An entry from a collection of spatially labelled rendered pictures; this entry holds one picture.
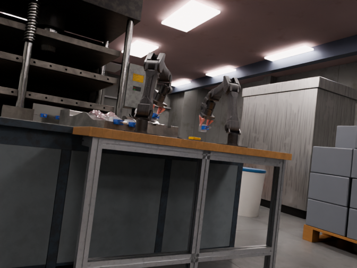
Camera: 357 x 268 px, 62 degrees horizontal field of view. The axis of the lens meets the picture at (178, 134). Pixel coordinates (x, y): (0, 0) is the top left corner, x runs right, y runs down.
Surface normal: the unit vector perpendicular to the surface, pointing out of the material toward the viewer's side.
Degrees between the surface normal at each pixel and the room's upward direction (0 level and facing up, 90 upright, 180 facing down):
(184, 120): 90
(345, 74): 90
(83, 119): 90
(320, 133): 90
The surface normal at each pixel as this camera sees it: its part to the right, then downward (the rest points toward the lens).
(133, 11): 0.53, 0.03
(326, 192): -0.84, -0.12
